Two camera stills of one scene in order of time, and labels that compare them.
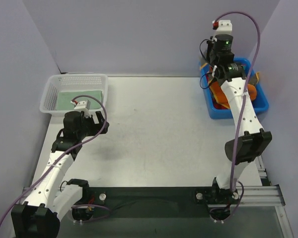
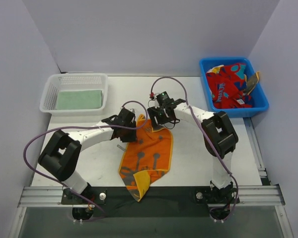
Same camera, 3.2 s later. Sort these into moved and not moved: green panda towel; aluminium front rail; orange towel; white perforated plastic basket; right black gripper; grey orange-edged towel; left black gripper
Moved: orange towel; right black gripper; left black gripper
Not moved: white perforated plastic basket; grey orange-edged towel; aluminium front rail; green panda towel
